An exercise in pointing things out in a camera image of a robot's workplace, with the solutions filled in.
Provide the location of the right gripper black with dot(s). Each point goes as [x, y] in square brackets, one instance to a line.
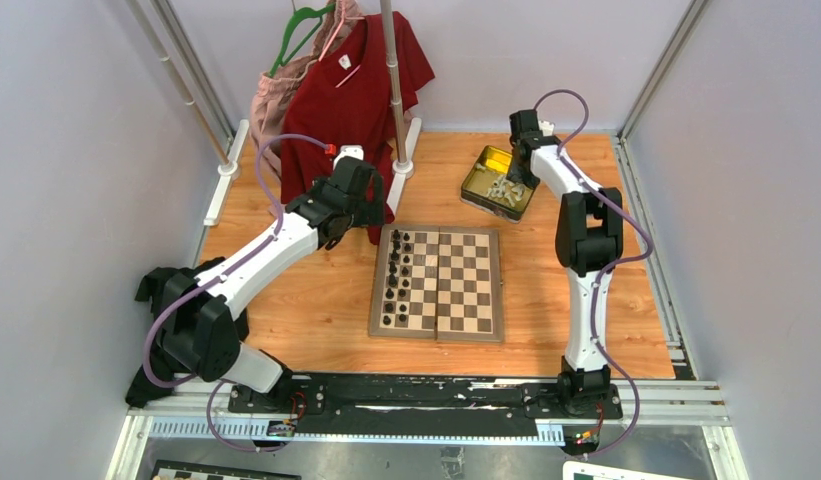
[516, 176]

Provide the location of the white rack base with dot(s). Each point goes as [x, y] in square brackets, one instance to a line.
[403, 166]

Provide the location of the yellow metal tin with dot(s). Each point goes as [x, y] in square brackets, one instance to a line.
[487, 187]

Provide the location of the wooden chess board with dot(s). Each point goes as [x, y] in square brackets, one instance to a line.
[456, 285]

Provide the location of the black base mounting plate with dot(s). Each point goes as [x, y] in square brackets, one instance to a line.
[422, 406]

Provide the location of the black chess pieces row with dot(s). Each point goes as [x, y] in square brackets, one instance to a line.
[395, 297]

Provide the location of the pink garment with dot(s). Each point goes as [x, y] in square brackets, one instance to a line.
[309, 35]

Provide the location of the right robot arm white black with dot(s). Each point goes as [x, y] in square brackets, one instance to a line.
[589, 238]

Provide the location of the black cloth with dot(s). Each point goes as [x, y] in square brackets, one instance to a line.
[200, 339]

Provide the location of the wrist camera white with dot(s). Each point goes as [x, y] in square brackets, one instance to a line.
[546, 127]
[350, 151]

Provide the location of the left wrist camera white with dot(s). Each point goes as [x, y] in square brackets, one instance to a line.
[350, 151]

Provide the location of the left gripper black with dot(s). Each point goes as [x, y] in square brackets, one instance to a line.
[371, 211]

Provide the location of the pile of white chess pieces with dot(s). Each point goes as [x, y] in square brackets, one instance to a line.
[506, 190]

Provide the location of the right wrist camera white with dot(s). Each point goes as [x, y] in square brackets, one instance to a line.
[546, 127]

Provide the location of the red t-shirt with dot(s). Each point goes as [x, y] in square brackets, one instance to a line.
[345, 100]

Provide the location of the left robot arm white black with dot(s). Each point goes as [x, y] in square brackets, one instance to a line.
[298, 232]

